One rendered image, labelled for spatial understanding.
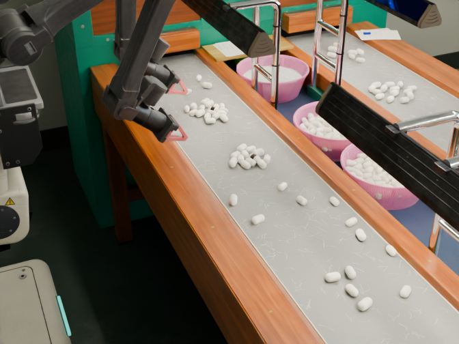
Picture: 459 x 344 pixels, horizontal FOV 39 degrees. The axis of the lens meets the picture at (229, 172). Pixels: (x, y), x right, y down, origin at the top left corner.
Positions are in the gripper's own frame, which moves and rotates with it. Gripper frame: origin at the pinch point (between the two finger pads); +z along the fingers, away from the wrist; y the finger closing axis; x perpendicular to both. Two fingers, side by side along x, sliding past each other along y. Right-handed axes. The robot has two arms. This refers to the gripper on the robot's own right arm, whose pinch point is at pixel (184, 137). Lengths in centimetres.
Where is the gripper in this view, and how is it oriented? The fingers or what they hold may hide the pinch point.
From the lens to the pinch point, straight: 183.7
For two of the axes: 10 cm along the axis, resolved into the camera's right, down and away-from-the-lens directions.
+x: -6.0, 7.8, 1.9
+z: 6.9, 3.8, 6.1
